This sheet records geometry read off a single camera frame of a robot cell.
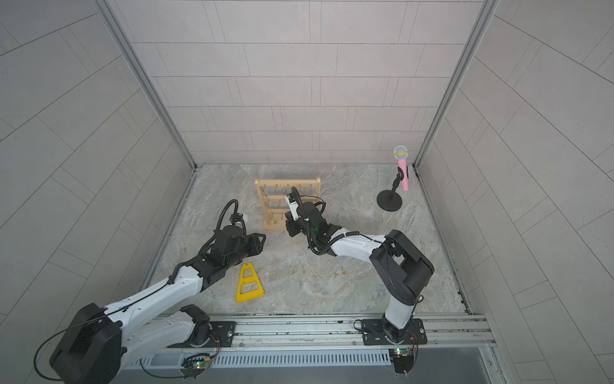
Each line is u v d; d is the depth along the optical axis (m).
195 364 0.66
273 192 1.06
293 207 0.75
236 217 0.71
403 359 0.69
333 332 0.72
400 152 0.86
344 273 0.84
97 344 0.39
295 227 0.76
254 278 0.81
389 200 1.02
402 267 0.46
